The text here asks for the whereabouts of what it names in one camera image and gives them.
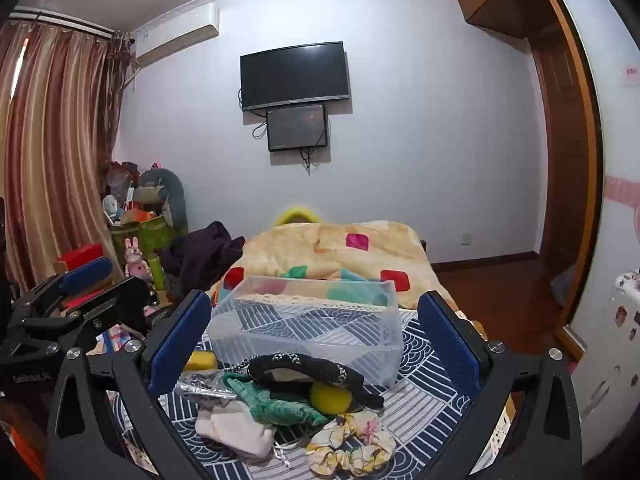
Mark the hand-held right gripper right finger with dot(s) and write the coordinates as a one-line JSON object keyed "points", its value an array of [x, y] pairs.
{"points": [[449, 345]]}

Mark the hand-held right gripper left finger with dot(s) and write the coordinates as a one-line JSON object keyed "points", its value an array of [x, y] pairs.
{"points": [[181, 345]]}

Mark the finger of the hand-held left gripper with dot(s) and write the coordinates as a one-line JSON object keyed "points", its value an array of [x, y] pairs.
{"points": [[120, 297], [84, 275]]}

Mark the red box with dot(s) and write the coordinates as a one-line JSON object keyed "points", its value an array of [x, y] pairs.
{"points": [[80, 256]]}

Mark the square yellow sponge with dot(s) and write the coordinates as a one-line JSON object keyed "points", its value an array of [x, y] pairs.
{"points": [[201, 361]]}

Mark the pink bunny toy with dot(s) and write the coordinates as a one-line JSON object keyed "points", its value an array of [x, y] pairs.
{"points": [[135, 260]]}

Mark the green bottle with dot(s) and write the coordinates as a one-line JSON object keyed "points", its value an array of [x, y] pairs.
{"points": [[157, 272]]}

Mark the silver black plastic packet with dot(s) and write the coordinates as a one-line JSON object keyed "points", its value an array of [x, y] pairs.
{"points": [[202, 387]]}

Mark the green cardboard box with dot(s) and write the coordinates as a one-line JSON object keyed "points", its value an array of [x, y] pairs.
{"points": [[150, 235]]}

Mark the blue patterned bed sheet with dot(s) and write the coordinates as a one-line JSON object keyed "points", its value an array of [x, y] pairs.
{"points": [[420, 410]]}

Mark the dark purple garment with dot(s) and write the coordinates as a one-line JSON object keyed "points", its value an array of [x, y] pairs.
{"points": [[205, 255]]}

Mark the pink cloth pouch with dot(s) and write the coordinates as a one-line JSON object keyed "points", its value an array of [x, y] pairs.
{"points": [[235, 432]]}

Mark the green knitted cloth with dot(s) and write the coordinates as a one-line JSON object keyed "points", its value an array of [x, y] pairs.
{"points": [[270, 405]]}

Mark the grey plush toy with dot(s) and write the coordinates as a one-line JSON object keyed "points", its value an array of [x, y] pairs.
{"points": [[167, 195]]}

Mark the clear plastic storage box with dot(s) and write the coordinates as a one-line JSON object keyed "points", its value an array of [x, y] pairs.
{"points": [[300, 330]]}

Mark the black beaded headband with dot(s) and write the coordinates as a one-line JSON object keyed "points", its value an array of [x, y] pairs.
{"points": [[300, 362]]}

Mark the red striped curtain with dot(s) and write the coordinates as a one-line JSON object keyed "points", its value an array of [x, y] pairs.
{"points": [[50, 150]]}

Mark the round yellow sponge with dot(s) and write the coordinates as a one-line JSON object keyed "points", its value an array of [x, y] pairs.
{"points": [[327, 400]]}

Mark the yellow floral scrunchie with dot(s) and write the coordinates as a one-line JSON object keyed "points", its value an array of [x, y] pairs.
{"points": [[350, 440]]}

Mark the yellow patchwork blanket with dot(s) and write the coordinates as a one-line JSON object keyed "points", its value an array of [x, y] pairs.
{"points": [[310, 245]]}

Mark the yellow plush object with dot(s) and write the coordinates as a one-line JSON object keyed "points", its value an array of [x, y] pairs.
{"points": [[295, 212]]}

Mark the wooden wardrobe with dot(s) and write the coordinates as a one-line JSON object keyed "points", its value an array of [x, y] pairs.
{"points": [[565, 170]]}

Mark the white sliding door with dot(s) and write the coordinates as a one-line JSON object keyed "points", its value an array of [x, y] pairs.
{"points": [[615, 200]]}

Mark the small black monitor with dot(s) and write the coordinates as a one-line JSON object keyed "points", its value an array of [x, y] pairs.
{"points": [[297, 127]]}

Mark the white air conditioner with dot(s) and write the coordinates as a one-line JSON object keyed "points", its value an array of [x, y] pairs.
{"points": [[175, 32]]}

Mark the white wall socket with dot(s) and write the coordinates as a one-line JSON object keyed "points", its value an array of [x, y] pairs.
{"points": [[465, 239]]}

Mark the curtain rail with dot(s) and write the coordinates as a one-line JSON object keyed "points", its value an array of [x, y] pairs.
{"points": [[60, 20]]}

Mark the black wall television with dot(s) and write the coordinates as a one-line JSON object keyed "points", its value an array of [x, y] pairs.
{"points": [[295, 75]]}

